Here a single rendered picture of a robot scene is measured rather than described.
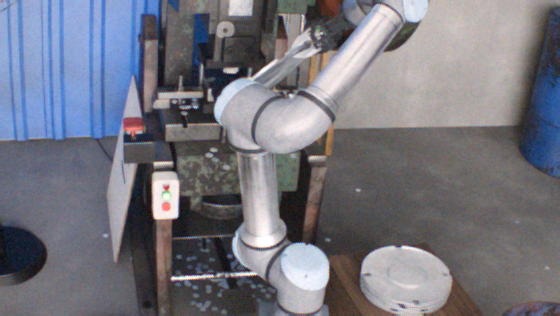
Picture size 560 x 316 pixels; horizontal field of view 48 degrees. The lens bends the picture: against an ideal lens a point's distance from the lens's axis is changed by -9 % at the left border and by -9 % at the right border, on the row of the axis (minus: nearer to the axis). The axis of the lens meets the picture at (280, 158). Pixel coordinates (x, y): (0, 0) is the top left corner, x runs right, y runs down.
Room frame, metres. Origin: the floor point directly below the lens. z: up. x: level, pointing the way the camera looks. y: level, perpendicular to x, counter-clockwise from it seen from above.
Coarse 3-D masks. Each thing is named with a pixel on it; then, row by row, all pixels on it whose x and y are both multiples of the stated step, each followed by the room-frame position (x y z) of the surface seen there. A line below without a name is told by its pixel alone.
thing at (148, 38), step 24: (144, 24) 2.29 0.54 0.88; (144, 48) 2.23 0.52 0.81; (144, 72) 2.20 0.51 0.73; (144, 96) 2.18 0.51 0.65; (168, 144) 1.85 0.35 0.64; (144, 168) 2.27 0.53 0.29; (168, 168) 1.74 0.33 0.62; (144, 192) 2.27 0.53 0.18; (144, 216) 2.24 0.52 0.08; (144, 240) 2.15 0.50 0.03; (168, 240) 1.71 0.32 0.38; (144, 264) 2.00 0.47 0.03; (168, 264) 1.71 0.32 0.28; (144, 288) 1.85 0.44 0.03; (168, 288) 1.71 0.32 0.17; (144, 312) 1.72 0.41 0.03; (168, 312) 1.71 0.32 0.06
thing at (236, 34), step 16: (224, 0) 1.96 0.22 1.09; (240, 0) 1.98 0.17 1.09; (256, 0) 1.99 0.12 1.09; (224, 16) 1.97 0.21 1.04; (240, 16) 1.98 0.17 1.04; (256, 16) 2.00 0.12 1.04; (224, 32) 1.95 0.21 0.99; (240, 32) 1.98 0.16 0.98; (256, 32) 2.00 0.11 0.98; (208, 48) 2.04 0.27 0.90; (224, 48) 1.94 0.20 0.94; (240, 48) 1.95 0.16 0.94; (256, 48) 2.00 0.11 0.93
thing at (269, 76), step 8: (296, 48) 1.68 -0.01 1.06; (304, 48) 1.72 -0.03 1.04; (288, 56) 1.66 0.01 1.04; (272, 64) 1.62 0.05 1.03; (280, 64) 1.68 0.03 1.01; (288, 64) 1.75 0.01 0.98; (296, 64) 1.83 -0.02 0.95; (264, 72) 1.62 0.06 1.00; (272, 72) 1.72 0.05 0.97; (280, 72) 1.79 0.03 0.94; (288, 72) 1.84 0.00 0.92; (256, 80) 1.63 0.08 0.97; (264, 80) 1.73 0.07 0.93; (272, 80) 1.79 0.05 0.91; (280, 80) 1.86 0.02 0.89
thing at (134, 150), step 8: (128, 136) 1.75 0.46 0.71; (136, 136) 1.74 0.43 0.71; (144, 136) 1.76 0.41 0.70; (152, 136) 1.77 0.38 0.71; (128, 144) 1.71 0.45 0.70; (136, 144) 1.72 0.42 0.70; (144, 144) 1.72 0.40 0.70; (152, 144) 1.73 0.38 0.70; (128, 152) 1.71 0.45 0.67; (136, 152) 1.72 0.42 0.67; (144, 152) 1.72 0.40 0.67; (152, 152) 1.73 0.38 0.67; (128, 160) 1.71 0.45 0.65; (136, 160) 1.72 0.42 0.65; (144, 160) 1.72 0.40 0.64; (152, 160) 1.73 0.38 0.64; (152, 168) 1.74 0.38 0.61
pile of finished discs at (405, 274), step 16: (368, 256) 1.71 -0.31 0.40; (384, 256) 1.72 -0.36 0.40; (400, 256) 1.73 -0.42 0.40; (416, 256) 1.74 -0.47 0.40; (432, 256) 1.74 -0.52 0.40; (368, 272) 1.63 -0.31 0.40; (384, 272) 1.64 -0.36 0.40; (400, 272) 1.64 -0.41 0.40; (416, 272) 1.64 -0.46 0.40; (432, 272) 1.66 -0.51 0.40; (448, 272) 1.66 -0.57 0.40; (368, 288) 1.57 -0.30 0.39; (384, 288) 1.56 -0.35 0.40; (400, 288) 1.56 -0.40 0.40; (416, 288) 1.57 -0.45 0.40; (432, 288) 1.58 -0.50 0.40; (448, 288) 1.58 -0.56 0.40; (384, 304) 1.51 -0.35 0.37; (400, 304) 1.52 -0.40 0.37; (416, 304) 1.50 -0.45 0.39; (432, 304) 1.51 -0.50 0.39
